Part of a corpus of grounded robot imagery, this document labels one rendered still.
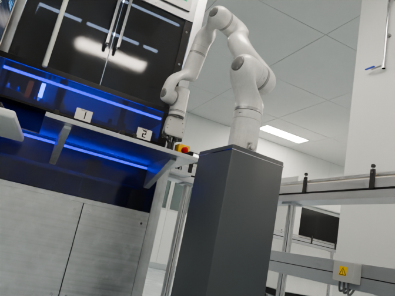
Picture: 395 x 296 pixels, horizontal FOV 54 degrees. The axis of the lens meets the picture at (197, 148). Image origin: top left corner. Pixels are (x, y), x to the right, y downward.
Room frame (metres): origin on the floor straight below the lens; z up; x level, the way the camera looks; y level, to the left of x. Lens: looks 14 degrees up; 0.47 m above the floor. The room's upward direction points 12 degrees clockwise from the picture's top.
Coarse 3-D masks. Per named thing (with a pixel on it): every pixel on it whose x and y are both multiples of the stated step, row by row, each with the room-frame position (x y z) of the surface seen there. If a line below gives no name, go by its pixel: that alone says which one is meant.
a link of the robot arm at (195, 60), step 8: (192, 56) 1.77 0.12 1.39; (200, 56) 1.77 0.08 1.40; (192, 64) 1.78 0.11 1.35; (200, 64) 1.79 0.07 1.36; (176, 72) 1.79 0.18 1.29; (184, 72) 1.77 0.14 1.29; (192, 72) 1.79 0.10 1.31; (168, 80) 1.76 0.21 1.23; (176, 80) 1.75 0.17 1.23; (192, 80) 1.83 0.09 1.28; (168, 88) 1.76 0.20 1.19; (160, 96) 1.79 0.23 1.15; (168, 96) 1.77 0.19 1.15; (176, 96) 1.79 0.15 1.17; (168, 104) 1.82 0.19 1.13
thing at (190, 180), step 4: (188, 164) 2.34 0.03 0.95; (192, 164) 2.31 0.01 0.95; (196, 164) 2.36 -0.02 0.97; (184, 168) 2.30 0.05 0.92; (188, 168) 2.31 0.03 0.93; (192, 168) 2.31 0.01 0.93; (188, 172) 2.30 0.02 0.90; (192, 172) 2.32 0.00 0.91; (172, 176) 2.28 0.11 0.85; (176, 176) 2.29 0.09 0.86; (192, 176) 2.32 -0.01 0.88; (172, 180) 2.37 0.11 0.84; (176, 180) 2.34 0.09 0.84; (180, 180) 2.31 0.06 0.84; (184, 180) 2.31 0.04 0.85; (188, 180) 2.32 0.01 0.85; (192, 180) 2.33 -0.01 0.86
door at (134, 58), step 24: (120, 24) 1.98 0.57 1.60; (144, 24) 2.03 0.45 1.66; (168, 24) 2.08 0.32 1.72; (120, 48) 1.99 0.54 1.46; (144, 48) 2.04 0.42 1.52; (168, 48) 2.09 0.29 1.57; (120, 72) 2.00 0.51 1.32; (144, 72) 2.05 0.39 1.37; (168, 72) 2.11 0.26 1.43; (144, 96) 2.07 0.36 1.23
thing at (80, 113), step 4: (76, 108) 1.93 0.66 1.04; (80, 108) 1.93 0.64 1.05; (76, 112) 1.93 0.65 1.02; (80, 112) 1.94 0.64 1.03; (84, 112) 1.94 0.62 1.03; (88, 112) 1.95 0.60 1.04; (92, 112) 1.96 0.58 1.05; (76, 116) 1.93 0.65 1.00; (80, 116) 1.94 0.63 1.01; (88, 116) 1.95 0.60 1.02; (84, 120) 1.95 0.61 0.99; (88, 120) 1.96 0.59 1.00
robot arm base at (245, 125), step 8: (240, 112) 1.47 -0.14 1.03; (248, 112) 1.46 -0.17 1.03; (256, 112) 1.46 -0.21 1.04; (232, 120) 1.51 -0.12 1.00; (240, 120) 1.46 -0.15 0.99; (248, 120) 1.45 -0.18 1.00; (256, 120) 1.47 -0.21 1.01; (232, 128) 1.49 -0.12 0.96; (240, 128) 1.46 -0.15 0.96; (248, 128) 1.46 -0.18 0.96; (256, 128) 1.47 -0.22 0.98; (232, 136) 1.48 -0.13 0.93; (240, 136) 1.46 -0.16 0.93; (248, 136) 1.46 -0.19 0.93; (256, 136) 1.48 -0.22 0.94; (240, 144) 1.46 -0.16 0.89; (248, 144) 1.45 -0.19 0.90; (256, 144) 1.49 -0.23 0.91
